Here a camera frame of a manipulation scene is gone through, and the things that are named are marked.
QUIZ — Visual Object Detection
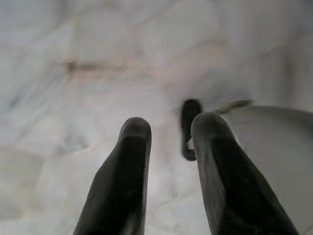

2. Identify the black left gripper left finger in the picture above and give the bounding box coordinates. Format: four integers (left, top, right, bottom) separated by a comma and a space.
73, 117, 152, 235

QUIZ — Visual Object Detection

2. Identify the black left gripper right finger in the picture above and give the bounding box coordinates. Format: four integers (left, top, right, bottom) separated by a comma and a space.
190, 112, 300, 235

